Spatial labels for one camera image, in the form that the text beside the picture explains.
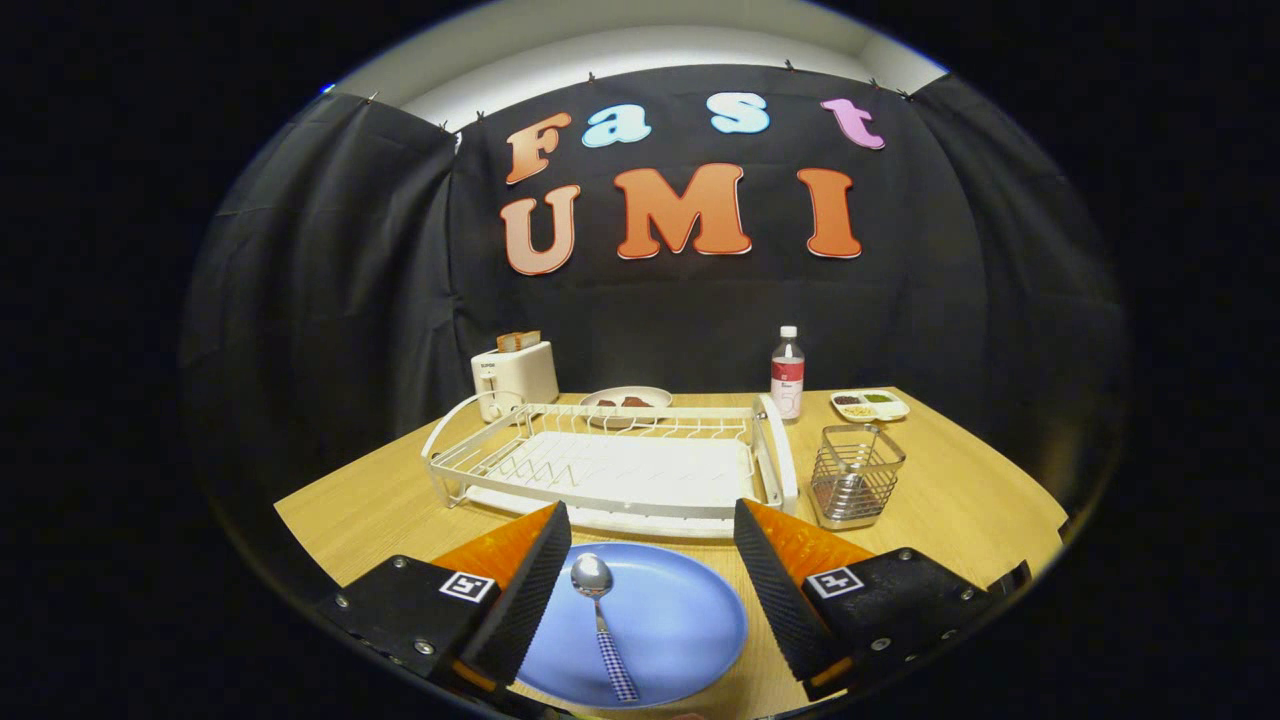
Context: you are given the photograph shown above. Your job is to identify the blue plate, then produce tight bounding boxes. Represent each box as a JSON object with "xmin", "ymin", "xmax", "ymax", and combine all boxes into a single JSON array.
[{"xmin": 515, "ymin": 542, "xmax": 749, "ymax": 709}]

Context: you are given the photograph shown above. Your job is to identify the metal wire basket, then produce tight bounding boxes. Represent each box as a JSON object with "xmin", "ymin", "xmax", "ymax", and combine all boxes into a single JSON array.
[{"xmin": 810, "ymin": 423, "xmax": 907, "ymax": 531}]

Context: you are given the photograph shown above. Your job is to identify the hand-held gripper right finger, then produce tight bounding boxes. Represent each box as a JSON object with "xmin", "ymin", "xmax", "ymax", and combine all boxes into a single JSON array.
[{"xmin": 733, "ymin": 498, "xmax": 1001, "ymax": 701}]

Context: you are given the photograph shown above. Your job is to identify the spoon with checkered handle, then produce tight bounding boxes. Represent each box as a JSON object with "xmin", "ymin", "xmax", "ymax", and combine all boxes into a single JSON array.
[{"xmin": 570, "ymin": 553, "xmax": 641, "ymax": 704}]

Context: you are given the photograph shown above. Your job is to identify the white divided dish with beans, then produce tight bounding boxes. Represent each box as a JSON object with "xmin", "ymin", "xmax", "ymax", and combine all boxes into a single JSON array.
[{"xmin": 830, "ymin": 389, "xmax": 911, "ymax": 423}]

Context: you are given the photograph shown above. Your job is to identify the white toaster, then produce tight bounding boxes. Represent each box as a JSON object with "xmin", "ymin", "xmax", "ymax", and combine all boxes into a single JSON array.
[{"xmin": 471, "ymin": 341, "xmax": 560, "ymax": 423}]

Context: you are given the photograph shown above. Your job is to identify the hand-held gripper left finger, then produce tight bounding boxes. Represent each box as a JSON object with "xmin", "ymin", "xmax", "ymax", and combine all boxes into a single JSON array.
[{"xmin": 320, "ymin": 501, "xmax": 573, "ymax": 696}]

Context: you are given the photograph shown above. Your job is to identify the clear bottle with red label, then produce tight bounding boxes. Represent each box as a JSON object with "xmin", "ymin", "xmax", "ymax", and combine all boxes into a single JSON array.
[{"xmin": 770, "ymin": 325, "xmax": 806, "ymax": 422}]

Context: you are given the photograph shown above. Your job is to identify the white wire dish rack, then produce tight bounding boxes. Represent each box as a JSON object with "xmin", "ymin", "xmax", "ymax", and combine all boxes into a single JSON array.
[{"xmin": 421, "ymin": 393, "xmax": 800, "ymax": 539}]

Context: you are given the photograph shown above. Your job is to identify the beige round plate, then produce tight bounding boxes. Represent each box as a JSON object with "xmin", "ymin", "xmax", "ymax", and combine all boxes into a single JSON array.
[{"xmin": 580, "ymin": 386, "xmax": 674, "ymax": 429}]

